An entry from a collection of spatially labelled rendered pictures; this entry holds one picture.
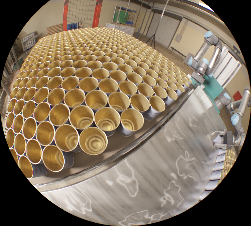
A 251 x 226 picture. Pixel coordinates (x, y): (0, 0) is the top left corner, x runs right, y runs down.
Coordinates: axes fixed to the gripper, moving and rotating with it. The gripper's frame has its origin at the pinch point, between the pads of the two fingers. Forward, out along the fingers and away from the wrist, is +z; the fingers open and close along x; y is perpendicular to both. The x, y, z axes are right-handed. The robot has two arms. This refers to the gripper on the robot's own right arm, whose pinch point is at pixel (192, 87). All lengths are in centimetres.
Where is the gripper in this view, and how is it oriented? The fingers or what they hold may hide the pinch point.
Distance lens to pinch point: 88.5
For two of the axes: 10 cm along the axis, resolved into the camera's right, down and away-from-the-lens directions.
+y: 6.0, -1.4, 7.9
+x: -6.9, -5.9, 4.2
